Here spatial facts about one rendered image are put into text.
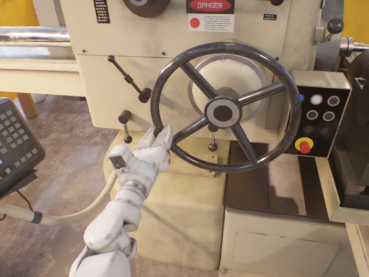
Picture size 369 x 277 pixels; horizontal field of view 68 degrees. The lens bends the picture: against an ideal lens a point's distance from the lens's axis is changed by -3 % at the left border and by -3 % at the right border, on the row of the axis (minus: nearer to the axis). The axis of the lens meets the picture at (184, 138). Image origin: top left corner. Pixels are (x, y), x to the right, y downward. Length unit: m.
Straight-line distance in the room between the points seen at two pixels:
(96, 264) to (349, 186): 0.82
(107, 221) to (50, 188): 2.06
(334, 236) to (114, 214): 1.19
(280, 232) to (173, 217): 0.54
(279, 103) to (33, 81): 1.20
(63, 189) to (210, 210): 1.45
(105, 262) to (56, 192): 2.06
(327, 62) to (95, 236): 0.85
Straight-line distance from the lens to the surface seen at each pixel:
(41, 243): 2.23
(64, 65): 1.44
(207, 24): 0.86
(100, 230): 0.52
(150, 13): 0.87
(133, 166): 0.59
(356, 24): 3.52
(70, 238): 2.17
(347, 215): 1.10
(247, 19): 0.85
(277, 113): 0.97
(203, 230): 1.53
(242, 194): 1.43
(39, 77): 1.59
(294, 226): 1.46
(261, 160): 0.78
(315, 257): 1.67
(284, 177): 1.56
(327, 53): 1.02
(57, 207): 2.40
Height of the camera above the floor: 1.67
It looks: 37 degrees down
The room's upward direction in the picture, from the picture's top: 2 degrees counter-clockwise
